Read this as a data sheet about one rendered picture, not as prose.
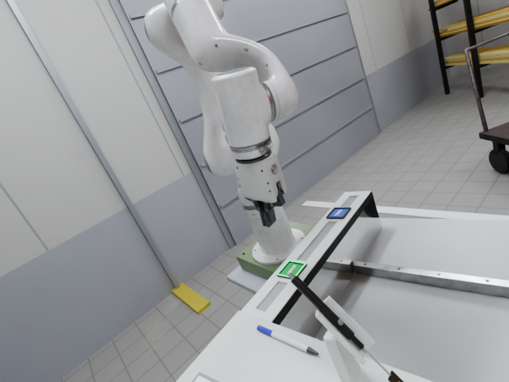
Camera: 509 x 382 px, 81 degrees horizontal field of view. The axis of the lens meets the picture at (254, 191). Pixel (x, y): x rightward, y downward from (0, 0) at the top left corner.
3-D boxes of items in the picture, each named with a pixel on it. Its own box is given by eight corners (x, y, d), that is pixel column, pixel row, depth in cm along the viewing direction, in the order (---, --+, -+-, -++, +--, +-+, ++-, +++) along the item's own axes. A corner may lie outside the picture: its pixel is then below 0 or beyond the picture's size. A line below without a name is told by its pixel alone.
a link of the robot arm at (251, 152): (280, 132, 59) (282, 146, 60) (247, 132, 65) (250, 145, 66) (254, 149, 54) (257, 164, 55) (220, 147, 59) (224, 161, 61)
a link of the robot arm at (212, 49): (238, 19, 71) (298, 121, 63) (174, 34, 67) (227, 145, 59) (242, -19, 63) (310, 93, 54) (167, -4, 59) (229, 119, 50)
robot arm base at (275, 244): (242, 255, 105) (222, 211, 99) (280, 227, 114) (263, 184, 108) (277, 271, 89) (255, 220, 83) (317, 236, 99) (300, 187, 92)
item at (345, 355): (388, 375, 41) (363, 302, 37) (378, 401, 39) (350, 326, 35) (348, 359, 46) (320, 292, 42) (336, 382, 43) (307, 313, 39)
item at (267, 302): (382, 227, 98) (371, 190, 94) (293, 371, 64) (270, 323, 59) (355, 226, 105) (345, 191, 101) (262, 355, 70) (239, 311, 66)
